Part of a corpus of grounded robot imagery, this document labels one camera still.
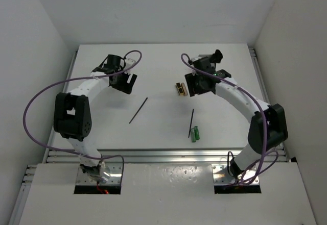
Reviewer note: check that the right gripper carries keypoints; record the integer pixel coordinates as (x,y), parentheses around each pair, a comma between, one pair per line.
(191,78)

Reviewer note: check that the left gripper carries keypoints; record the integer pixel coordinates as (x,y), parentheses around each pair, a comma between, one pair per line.
(126,87)

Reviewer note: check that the black thin pencil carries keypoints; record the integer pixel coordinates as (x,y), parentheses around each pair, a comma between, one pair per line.
(191,121)
(138,110)

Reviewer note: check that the green tube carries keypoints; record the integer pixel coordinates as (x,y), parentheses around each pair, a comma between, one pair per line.
(193,135)
(196,130)

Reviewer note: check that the white three-compartment organizer box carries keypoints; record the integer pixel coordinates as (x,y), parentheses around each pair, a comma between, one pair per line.
(202,56)

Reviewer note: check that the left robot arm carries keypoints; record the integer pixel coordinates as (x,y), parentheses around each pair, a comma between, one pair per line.
(72,114)

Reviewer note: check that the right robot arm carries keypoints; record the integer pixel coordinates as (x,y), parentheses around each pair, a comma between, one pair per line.
(267,123)

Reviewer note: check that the rose gold lipstick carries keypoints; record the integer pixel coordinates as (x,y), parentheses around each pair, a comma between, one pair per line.
(185,91)

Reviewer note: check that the black gold lipstick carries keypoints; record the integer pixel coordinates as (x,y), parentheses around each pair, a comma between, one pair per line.
(180,89)

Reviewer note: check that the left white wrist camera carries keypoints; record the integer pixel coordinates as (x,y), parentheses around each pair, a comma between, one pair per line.
(129,63)

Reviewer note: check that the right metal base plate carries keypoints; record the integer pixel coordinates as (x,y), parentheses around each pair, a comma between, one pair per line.
(222,178)

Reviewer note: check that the metal base plate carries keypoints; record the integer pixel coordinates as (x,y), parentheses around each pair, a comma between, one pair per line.
(112,174)
(222,178)

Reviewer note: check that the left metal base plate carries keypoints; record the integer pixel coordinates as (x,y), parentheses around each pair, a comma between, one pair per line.
(112,174)

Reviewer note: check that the aluminium rail front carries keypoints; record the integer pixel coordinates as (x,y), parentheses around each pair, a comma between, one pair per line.
(161,156)

